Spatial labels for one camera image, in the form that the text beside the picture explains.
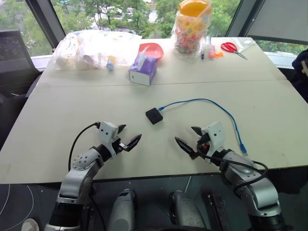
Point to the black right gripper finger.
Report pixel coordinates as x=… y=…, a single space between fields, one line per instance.
x=198 y=130
x=186 y=147

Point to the red plastic bowl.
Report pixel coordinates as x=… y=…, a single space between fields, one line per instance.
x=154 y=49

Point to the small orange toy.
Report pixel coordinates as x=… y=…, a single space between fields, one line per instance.
x=219 y=55

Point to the purple tissue box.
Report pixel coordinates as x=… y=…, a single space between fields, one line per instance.
x=144 y=71

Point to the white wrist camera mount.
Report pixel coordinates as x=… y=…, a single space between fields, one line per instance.
x=215 y=137
x=107 y=134

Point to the white round object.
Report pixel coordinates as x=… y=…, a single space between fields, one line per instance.
x=30 y=225

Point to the clear empty plastic sleeve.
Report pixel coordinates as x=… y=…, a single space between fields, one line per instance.
x=245 y=44

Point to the black flat bar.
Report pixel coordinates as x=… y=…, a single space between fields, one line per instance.
x=217 y=211

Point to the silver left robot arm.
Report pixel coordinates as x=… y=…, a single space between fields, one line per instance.
x=79 y=173

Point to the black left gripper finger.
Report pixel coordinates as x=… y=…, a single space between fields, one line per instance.
x=133 y=142
x=121 y=128

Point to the small black box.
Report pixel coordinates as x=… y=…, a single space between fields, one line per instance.
x=154 y=116

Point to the clear plastic bag of items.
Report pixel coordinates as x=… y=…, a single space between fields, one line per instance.
x=89 y=48

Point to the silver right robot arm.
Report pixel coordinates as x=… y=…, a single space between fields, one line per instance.
x=252 y=183

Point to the candy jar with orange lid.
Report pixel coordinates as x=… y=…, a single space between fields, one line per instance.
x=191 y=29

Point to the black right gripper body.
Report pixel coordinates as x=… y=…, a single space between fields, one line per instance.
x=203 y=145

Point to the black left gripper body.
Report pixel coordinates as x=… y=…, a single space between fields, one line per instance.
x=118 y=145

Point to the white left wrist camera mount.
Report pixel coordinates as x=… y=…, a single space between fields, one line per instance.
x=107 y=134

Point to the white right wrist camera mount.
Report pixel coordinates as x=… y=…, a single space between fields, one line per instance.
x=215 y=137

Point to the blue pen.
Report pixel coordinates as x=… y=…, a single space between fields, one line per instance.
x=202 y=51

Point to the person in dark clothes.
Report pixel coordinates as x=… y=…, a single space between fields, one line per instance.
x=300 y=72

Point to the small blue yellow bottle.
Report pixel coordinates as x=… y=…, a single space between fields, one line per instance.
x=110 y=64

